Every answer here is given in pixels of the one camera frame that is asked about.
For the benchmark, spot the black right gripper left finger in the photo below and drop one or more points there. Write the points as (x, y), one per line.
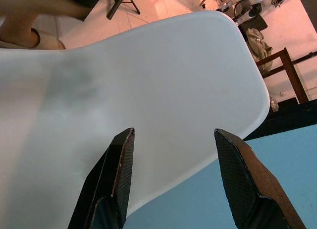
(116, 179)

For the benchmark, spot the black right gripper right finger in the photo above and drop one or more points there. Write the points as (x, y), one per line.
(242, 179)

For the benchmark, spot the white plastic shell chair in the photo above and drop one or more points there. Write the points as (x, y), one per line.
(148, 77)

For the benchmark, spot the crumpled white paper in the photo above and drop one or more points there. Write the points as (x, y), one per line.
(274, 105)

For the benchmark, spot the olive green bag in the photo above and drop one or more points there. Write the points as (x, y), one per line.
(255, 41)

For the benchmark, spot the white slipper shoe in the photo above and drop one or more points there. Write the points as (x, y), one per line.
(47, 39)

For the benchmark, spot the black folding stand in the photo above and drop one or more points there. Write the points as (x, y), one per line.
(116, 6)

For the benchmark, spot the white and black machine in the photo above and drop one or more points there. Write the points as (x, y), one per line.
(244, 6)

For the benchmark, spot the person's bare leg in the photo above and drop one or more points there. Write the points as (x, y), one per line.
(19, 6)

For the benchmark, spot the brown wooden frame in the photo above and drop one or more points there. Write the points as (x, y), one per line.
(290, 66)

